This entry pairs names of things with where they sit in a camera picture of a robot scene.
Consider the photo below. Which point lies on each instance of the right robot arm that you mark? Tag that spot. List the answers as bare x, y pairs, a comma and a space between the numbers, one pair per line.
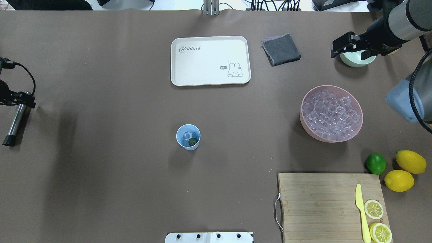
411, 98

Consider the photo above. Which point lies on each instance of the lower yellow lemon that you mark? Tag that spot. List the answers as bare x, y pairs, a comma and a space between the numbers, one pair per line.
399, 180

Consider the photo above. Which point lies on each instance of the yellow lemon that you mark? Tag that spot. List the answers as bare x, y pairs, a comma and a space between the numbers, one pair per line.
411, 161
399, 180

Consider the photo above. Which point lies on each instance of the lower lemon slice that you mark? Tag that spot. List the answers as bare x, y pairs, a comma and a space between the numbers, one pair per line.
380, 233

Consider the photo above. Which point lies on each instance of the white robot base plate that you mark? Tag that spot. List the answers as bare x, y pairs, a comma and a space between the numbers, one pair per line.
210, 237

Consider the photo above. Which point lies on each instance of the light blue plastic cup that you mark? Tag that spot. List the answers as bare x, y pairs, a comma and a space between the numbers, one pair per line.
191, 128

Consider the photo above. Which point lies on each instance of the bamboo cutting board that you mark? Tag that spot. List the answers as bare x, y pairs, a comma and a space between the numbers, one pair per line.
320, 207

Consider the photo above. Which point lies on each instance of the upper yellow lemon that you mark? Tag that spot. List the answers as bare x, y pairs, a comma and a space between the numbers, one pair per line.
411, 161

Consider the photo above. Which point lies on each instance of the lemon slice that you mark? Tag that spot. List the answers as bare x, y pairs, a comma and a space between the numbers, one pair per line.
374, 209
380, 233

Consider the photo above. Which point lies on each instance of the pink bowl of ice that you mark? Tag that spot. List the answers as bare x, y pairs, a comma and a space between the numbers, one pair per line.
330, 114

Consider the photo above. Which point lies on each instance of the red strawberry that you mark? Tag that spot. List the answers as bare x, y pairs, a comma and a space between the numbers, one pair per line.
192, 141

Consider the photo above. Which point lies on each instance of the upper lemon slice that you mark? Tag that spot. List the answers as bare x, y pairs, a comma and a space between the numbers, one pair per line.
374, 209

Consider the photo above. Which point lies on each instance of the steel muddler black tip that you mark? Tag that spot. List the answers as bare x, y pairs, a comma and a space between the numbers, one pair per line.
11, 137

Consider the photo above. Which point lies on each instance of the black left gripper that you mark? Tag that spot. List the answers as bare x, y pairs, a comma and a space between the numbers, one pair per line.
14, 97

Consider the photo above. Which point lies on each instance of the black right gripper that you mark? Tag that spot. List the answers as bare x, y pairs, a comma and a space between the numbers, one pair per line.
378, 35

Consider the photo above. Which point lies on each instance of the grey folded cloth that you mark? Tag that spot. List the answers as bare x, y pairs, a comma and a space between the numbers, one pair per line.
280, 49

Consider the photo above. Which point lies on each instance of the mint green bowl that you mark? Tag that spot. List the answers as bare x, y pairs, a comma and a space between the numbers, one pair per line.
353, 59

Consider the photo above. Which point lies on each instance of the cream rabbit tray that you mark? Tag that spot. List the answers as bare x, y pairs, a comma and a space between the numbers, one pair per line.
216, 60

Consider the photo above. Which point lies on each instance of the clear ice cube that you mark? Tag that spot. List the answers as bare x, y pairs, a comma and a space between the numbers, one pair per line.
187, 136

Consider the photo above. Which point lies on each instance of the green lime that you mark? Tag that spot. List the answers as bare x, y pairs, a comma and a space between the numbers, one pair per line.
376, 163

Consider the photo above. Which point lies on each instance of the yellow plastic knife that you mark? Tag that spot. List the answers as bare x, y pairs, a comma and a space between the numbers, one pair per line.
364, 225

